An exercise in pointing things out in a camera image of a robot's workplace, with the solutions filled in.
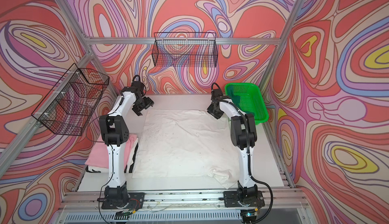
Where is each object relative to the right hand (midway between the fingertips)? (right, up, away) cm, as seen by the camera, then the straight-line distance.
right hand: (213, 116), depth 103 cm
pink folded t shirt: (-65, -21, -22) cm, 72 cm away
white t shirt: (-18, -17, -10) cm, 27 cm away
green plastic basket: (+30, +13, +15) cm, 36 cm away
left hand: (-42, +6, -1) cm, 43 cm away
